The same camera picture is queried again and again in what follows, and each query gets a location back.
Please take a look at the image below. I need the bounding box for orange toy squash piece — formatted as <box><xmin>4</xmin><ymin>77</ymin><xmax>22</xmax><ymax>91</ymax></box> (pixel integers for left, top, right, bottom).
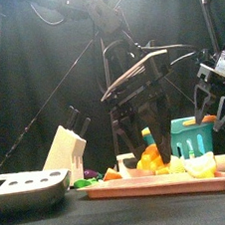
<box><xmin>133</xmin><ymin>141</ymin><xmax>170</xmax><ymax>178</ymax></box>

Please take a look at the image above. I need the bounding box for pale yellow toy squash piece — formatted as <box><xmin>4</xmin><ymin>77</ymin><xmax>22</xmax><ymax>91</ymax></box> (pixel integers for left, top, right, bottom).
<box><xmin>165</xmin><ymin>152</ymin><xmax>187</xmax><ymax>175</ymax></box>

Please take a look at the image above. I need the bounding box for orange toy food in basket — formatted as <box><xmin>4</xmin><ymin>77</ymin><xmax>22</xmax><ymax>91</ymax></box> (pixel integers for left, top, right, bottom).
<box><xmin>180</xmin><ymin>112</ymin><xmax>218</xmax><ymax>127</ymax></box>

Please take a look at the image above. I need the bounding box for teal plastic toy basket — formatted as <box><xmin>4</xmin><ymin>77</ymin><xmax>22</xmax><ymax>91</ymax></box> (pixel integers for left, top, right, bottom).
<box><xmin>140</xmin><ymin>112</ymin><xmax>222</xmax><ymax>165</ymax></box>

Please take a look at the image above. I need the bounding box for small orange toy food wedge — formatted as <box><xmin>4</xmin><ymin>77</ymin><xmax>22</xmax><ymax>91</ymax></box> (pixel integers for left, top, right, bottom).
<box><xmin>101</xmin><ymin>165</ymin><xmax>124</xmax><ymax>183</ymax></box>

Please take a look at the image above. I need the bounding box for pink plastic tray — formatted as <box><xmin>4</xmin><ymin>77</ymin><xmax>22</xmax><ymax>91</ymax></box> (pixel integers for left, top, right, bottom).
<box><xmin>76</xmin><ymin>164</ymin><xmax>225</xmax><ymax>210</ymax></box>

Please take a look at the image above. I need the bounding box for purple toy eggplant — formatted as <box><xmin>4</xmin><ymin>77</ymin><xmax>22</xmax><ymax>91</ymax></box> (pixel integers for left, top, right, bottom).
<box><xmin>83</xmin><ymin>166</ymin><xmax>101</xmax><ymax>181</ymax></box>

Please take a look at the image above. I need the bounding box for yellow toy lemon piece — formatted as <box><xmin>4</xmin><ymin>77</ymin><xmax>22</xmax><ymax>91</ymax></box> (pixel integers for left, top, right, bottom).
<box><xmin>182</xmin><ymin>150</ymin><xmax>219</xmax><ymax>182</ymax></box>

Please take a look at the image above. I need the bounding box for green toy vegetable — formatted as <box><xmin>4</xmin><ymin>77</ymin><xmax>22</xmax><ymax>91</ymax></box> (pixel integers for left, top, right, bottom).
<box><xmin>72</xmin><ymin>175</ymin><xmax>101</xmax><ymax>190</ymax></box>

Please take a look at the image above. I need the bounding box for white toy knife block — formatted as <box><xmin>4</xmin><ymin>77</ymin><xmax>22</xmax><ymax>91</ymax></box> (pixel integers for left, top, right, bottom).
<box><xmin>36</xmin><ymin>121</ymin><xmax>94</xmax><ymax>190</ymax></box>

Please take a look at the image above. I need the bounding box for black toy knife handle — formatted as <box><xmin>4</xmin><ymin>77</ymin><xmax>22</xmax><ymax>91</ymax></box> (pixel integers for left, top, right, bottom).
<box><xmin>78</xmin><ymin>116</ymin><xmax>95</xmax><ymax>138</ymax></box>
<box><xmin>63</xmin><ymin>104</ymin><xmax>83</xmax><ymax>132</ymax></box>

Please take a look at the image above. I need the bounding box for black metal frame pole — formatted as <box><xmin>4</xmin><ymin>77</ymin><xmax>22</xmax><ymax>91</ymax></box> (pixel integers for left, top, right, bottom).
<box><xmin>195</xmin><ymin>0</ymin><xmax>222</xmax><ymax>57</ymax></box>

